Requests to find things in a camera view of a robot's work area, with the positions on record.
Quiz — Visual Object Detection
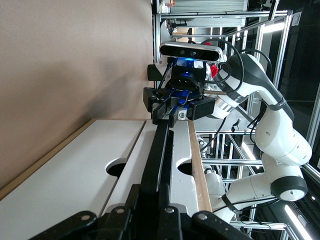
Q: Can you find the white-fronted wooden drawer with handle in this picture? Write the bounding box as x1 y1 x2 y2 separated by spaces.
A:
101 119 201 220

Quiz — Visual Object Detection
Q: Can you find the light wooden drawer cabinet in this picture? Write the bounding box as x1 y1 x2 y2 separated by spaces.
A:
0 117 213 213

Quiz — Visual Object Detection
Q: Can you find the white-fronted drawer without handle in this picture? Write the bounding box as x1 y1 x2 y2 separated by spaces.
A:
0 119 147 240

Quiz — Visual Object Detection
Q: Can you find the black metal drawer handle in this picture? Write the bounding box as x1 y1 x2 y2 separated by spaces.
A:
139 119 175 213

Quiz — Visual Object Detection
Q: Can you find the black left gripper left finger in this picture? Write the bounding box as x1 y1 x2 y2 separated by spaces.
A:
29 184 161 240

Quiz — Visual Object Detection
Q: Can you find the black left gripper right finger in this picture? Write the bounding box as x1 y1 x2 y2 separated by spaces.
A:
159 184 253 240

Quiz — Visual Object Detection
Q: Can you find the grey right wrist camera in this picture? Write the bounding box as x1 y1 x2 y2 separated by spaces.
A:
159 41 224 62

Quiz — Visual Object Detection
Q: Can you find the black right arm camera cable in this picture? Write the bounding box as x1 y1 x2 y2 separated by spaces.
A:
159 37 273 101

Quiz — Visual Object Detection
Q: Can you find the aluminium frame structure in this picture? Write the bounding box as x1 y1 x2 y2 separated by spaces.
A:
151 0 320 240

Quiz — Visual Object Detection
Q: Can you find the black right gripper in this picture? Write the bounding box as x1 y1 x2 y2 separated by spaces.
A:
143 71 216 126

